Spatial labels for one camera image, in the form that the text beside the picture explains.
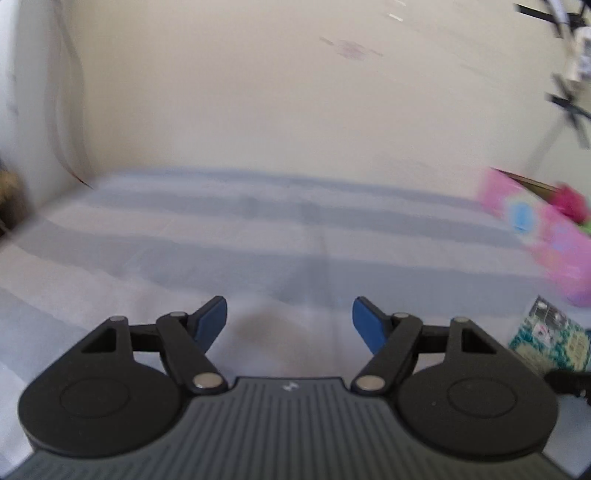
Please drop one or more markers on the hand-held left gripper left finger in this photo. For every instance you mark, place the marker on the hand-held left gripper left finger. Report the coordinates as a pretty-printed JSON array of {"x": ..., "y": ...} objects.
[{"x": 210, "y": 323}]

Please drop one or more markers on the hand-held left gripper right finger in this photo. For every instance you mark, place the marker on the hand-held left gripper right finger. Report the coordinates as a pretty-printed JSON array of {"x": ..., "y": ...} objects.
[{"x": 369, "y": 325}]

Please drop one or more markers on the pink biscuit tin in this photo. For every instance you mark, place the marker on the pink biscuit tin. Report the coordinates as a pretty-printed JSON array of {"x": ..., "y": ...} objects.
[{"x": 554, "y": 249}]

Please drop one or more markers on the long green carton box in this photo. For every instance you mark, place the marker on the long green carton box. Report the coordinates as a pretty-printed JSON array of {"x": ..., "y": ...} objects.
[{"x": 585, "y": 227}]

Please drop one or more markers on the magenta zip pouch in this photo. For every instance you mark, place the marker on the magenta zip pouch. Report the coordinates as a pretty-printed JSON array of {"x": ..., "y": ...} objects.
[{"x": 570, "y": 201}]

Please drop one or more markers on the striped blue bedsheet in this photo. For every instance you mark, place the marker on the striped blue bedsheet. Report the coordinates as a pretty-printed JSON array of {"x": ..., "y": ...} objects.
[{"x": 231, "y": 240}]

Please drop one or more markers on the black tape strips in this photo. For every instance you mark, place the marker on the black tape strips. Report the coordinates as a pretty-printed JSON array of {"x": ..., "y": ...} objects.
[{"x": 570, "y": 108}]

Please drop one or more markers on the brown blurred clutter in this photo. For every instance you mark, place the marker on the brown blurred clutter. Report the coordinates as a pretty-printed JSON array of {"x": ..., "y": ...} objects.
[{"x": 9, "y": 194}]

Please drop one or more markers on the white wall socket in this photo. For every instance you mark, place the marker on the white wall socket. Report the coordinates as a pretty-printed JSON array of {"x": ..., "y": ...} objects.
[{"x": 579, "y": 55}]

